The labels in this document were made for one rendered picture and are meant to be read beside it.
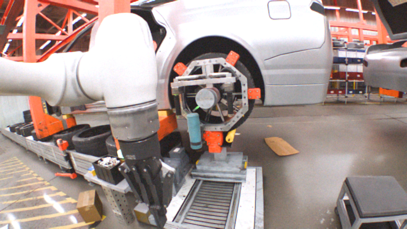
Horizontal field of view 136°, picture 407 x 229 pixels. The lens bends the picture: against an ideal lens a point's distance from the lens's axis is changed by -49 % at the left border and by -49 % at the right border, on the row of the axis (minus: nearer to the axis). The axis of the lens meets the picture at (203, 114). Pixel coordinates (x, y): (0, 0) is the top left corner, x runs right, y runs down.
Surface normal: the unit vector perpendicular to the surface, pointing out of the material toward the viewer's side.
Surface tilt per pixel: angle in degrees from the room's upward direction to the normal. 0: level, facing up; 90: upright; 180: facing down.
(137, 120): 90
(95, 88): 102
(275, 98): 90
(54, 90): 109
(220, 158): 90
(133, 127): 90
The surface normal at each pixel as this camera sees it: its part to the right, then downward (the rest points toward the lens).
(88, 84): -0.29, 0.48
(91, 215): 0.50, 0.15
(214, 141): -0.28, 0.25
